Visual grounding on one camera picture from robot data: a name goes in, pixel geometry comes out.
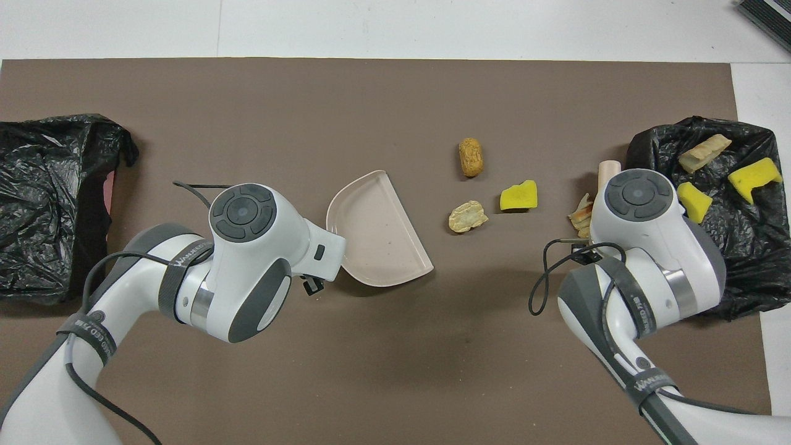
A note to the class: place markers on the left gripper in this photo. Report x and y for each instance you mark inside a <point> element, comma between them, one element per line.
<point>324,253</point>

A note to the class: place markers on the pale striped sponge chip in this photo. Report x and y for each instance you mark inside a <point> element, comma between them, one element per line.
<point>581,216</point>

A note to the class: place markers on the beige hand brush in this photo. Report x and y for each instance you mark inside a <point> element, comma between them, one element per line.
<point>609,172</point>

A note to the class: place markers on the beige plastic dustpan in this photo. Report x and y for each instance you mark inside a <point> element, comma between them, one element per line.
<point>383,235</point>

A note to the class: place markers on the yellow sponge block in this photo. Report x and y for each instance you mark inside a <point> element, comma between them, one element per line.
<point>519,196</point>

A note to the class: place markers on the green and yellow sponge piece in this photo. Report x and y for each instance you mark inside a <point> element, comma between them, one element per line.
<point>695,203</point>

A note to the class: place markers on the pale beige piece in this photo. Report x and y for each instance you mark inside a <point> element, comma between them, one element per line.
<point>467,216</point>

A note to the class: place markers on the orange striped sponge piece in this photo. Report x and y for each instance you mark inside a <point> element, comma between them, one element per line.
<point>703,153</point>

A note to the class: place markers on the brown oval sponge piece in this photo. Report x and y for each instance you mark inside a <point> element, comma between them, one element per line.
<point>471,156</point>

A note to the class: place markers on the bent yellow sponge piece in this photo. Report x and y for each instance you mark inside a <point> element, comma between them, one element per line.
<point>754,178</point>

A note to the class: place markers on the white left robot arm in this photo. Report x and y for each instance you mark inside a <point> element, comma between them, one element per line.
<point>243,210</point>

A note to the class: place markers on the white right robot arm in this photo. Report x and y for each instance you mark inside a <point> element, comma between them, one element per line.
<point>639,194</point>

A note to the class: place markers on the black bag-lined trash bin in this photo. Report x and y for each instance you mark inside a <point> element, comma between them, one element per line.
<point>760,247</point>
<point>37,154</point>

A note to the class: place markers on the brown table mat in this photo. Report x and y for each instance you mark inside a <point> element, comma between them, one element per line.
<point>185,93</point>

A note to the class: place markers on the grey ribbed object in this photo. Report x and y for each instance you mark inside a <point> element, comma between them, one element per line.
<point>772,15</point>

